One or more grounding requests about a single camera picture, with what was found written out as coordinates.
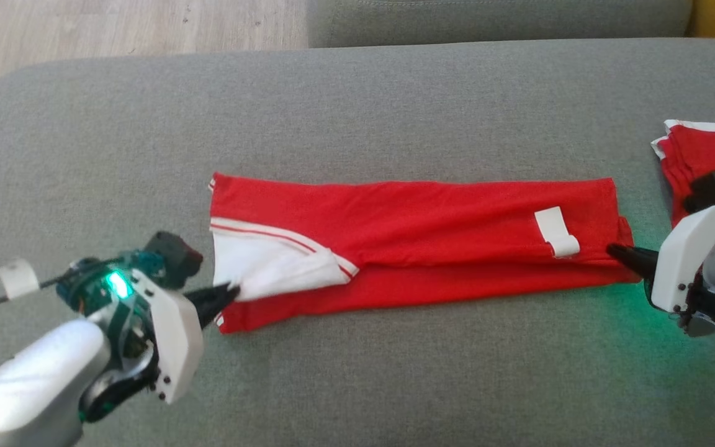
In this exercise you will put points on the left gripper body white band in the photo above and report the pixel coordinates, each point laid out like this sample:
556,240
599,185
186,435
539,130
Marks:
177,347

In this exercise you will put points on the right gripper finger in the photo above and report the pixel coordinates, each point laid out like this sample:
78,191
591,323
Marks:
640,262

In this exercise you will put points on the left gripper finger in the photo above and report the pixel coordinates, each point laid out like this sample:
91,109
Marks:
211,304

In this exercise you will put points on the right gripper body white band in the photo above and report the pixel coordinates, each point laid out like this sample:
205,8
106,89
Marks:
683,261

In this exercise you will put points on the red shorts white trim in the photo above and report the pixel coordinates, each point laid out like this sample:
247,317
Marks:
705,152

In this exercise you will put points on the red basketball jersey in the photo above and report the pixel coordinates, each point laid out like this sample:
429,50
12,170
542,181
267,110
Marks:
432,236

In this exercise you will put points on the white tape tag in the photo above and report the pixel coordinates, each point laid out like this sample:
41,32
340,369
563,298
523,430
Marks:
17,279

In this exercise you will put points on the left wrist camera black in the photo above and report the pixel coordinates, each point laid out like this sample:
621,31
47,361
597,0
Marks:
174,257

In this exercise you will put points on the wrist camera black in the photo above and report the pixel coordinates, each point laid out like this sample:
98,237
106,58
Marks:
174,257
711,189

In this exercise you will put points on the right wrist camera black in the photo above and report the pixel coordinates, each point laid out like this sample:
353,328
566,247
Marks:
711,189

